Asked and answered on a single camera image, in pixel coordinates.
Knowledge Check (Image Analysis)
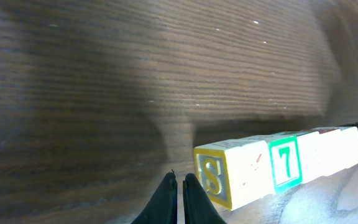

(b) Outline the gift picture wooden block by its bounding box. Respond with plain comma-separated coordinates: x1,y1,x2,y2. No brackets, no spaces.
296,128,341,184

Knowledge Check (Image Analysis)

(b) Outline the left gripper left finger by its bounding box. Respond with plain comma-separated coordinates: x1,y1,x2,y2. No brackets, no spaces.
132,172,178,224

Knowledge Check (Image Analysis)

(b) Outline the green number 7 block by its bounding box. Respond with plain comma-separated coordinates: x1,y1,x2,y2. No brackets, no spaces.
264,131,311,194

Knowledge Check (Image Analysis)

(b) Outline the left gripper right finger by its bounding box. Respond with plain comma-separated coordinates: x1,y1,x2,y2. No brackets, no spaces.
183,173,226,224

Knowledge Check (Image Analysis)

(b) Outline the plain front wooden block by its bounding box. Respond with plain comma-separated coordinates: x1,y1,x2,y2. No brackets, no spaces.
193,139,275,210

